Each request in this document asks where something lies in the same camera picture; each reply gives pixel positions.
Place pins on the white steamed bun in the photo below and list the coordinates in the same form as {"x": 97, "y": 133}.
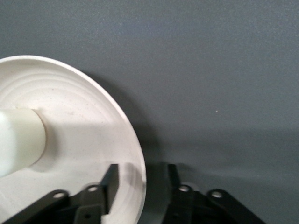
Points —
{"x": 21, "y": 140}

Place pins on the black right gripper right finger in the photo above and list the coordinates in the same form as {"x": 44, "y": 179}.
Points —
{"x": 182, "y": 207}

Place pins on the round beige plate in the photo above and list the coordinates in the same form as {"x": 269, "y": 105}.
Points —
{"x": 81, "y": 116}

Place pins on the dark grey table mat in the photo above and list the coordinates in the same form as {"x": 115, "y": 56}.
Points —
{"x": 198, "y": 70}

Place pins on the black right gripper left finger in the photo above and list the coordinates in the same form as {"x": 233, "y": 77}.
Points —
{"x": 93, "y": 205}

